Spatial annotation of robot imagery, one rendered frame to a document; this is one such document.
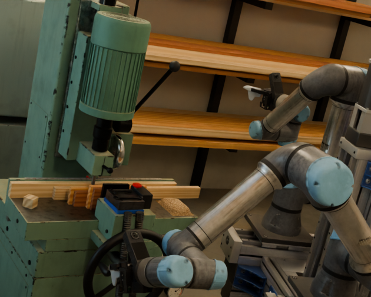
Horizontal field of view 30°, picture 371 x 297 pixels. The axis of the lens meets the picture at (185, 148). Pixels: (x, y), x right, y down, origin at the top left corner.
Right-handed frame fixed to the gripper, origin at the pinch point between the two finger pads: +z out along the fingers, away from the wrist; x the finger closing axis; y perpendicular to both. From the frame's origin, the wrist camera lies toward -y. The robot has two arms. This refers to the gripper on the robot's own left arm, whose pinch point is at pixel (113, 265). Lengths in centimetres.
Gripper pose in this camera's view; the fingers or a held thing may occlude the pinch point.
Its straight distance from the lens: 196.5
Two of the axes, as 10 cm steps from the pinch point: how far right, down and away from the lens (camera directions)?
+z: -5.3, 1.6, 8.3
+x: 8.4, 0.3, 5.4
